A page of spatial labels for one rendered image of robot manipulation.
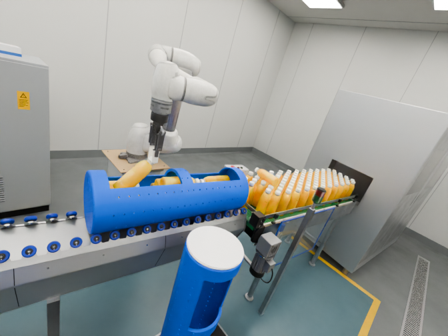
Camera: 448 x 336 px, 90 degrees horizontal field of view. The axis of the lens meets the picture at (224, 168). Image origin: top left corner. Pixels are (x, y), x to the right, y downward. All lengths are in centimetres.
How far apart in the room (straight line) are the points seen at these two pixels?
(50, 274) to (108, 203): 36
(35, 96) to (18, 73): 19
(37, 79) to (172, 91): 163
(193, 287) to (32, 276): 63
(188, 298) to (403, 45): 538
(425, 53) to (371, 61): 81
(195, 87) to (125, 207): 59
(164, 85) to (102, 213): 57
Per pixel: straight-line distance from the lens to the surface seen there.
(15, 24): 370
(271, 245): 159
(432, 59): 554
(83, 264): 123
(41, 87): 249
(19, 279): 122
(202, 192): 123
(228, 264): 106
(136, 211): 109
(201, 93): 102
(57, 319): 153
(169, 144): 176
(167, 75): 99
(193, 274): 108
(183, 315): 128
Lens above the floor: 175
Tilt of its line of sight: 21 degrees down
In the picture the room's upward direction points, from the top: 17 degrees clockwise
